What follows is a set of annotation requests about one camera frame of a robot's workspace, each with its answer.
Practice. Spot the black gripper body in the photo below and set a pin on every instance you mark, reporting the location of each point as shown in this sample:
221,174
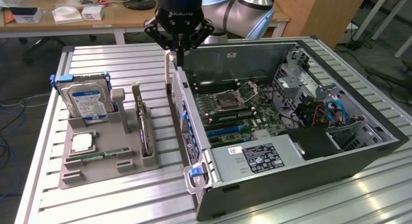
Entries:
179,6

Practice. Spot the graphics card with metal bracket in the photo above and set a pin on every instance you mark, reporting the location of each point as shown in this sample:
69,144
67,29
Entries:
143,127

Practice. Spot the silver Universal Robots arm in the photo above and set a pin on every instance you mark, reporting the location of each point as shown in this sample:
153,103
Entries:
237,14

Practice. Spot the wooden desk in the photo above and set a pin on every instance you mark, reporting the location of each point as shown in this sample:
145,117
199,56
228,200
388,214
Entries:
128,18

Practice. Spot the black round monitor base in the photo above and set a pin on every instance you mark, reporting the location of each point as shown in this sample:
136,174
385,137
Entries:
139,3

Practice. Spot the small white labelled box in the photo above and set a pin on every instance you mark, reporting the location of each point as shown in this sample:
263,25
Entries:
92,13

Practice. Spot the white square dish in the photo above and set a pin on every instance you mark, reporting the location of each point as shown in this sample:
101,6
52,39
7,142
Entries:
67,15

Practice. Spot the metal socket cover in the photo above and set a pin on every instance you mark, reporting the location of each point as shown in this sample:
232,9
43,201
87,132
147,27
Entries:
249,88

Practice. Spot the CPU socket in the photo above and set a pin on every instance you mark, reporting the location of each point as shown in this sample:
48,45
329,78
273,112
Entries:
227,101

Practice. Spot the black chair base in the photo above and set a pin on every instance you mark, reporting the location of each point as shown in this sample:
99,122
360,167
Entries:
41,44

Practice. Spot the perforated metal drive cage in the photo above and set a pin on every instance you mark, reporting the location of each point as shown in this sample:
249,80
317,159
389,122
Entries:
289,88

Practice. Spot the hard disk in blue caddy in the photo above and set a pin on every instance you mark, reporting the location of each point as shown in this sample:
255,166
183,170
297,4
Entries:
85,101

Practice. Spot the wooden cabinet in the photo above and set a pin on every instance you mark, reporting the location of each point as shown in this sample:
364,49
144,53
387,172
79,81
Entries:
321,16

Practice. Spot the black RAM stick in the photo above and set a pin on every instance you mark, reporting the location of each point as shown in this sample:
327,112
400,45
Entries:
231,115

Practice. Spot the white box with black lid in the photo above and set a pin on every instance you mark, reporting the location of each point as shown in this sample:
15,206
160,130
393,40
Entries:
25,15

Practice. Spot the blue expansion slot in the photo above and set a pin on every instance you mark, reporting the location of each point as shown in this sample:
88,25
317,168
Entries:
225,132

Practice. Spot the orange cardboard box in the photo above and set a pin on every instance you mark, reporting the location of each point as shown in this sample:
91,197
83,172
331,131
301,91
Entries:
8,18

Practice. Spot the black power adapter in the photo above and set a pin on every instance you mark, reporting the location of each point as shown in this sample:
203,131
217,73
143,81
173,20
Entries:
355,45

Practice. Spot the silver chipset heatsink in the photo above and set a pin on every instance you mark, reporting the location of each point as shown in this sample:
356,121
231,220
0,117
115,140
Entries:
264,135

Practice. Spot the grey plastic parts rack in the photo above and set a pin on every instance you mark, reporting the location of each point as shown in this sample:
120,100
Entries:
109,146

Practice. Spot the silver CPU chip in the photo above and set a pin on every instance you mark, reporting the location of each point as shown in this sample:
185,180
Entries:
81,143

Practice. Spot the green RAM stick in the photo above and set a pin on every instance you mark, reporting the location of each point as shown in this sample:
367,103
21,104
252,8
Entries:
93,157

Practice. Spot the grey power supply unit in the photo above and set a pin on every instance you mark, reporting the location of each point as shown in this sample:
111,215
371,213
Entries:
231,166

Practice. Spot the black floor stand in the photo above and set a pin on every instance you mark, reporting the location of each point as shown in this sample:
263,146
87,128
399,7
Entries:
392,76

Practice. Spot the open black PC case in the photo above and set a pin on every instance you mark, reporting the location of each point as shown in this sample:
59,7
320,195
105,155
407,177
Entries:
321,180

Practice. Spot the white table frame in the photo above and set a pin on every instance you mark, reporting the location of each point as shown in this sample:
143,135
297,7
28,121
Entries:
369,17

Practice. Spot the grey disk bay bracket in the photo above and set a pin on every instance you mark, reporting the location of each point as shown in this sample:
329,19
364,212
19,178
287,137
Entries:
353,134

